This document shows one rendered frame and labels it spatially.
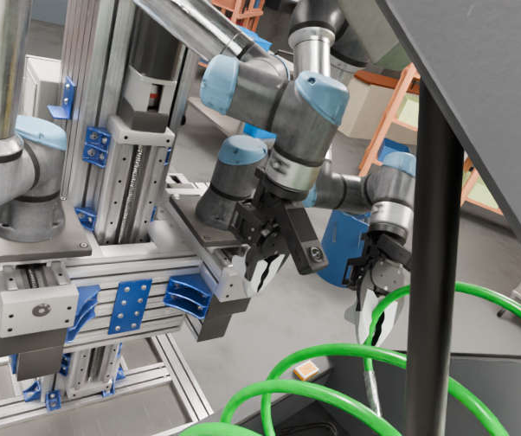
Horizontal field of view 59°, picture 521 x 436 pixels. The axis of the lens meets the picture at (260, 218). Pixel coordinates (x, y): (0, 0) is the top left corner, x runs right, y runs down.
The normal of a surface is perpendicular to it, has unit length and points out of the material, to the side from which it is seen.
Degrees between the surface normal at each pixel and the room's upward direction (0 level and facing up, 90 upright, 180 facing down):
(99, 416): 0
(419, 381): 91
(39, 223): 73
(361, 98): 90
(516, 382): 90
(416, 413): 91
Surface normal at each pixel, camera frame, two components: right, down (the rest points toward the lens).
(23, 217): 0.38, 0.26
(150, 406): 0.32, -0.83
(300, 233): 0.62, -0.44
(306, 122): -0.22, 0.40
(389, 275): 0.44, -0.16
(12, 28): 0.76, 0.54
